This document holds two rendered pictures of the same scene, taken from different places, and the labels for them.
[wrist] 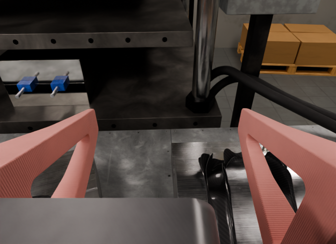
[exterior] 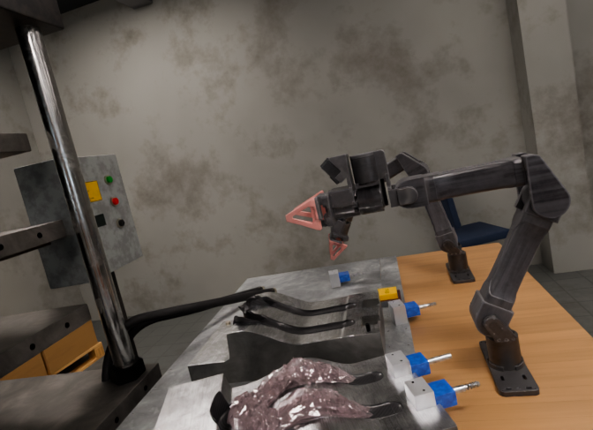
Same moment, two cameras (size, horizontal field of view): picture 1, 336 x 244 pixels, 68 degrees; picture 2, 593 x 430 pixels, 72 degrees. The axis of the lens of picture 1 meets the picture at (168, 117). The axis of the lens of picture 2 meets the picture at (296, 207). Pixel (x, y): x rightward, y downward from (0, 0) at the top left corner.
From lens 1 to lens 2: 0.88 m
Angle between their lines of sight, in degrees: 74
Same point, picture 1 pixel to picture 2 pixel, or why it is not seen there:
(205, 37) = (113, 295)
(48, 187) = (206, 398)
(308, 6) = (137, 252)
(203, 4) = (101, 268)
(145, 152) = not seen: hidden behind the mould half
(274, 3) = (118, 259)
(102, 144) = not seen: outside the picture
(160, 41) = (63, 329)
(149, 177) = not seen: hidden behind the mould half
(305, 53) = (53, 353)
